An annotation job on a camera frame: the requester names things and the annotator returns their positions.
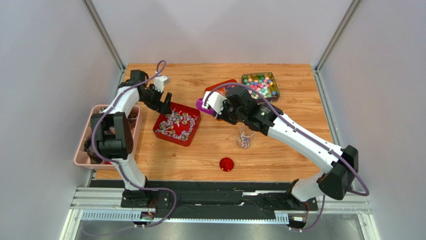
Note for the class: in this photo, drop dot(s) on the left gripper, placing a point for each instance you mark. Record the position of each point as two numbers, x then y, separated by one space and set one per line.
165 107

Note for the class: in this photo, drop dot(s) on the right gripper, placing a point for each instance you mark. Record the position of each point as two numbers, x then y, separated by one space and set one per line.
225 111

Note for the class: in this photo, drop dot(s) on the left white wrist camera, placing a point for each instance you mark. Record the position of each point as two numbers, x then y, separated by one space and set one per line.
160 82

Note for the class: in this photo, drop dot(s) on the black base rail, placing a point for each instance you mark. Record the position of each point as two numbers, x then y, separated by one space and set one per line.
216 200

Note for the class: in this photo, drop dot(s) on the red jar lid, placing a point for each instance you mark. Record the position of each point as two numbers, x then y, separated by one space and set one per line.
226 164

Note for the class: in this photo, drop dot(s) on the red tray of swirl lollipops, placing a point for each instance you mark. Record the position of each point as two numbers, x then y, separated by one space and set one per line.
178 127

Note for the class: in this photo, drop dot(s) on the purple plastic scoop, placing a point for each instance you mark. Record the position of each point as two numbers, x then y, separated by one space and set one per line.
200 106

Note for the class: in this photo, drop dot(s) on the clear tray of colourful candies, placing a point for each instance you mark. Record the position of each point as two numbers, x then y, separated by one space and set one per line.
264 83

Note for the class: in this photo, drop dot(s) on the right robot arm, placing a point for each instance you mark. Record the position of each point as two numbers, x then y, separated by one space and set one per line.
337 166

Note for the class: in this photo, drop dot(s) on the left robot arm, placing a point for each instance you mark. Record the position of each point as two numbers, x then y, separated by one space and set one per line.
112 140

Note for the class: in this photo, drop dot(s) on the pink organizer basket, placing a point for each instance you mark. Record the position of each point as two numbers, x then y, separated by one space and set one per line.
82 158

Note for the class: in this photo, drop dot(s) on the clear plastic jar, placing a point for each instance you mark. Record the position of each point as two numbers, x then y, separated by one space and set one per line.
245 137

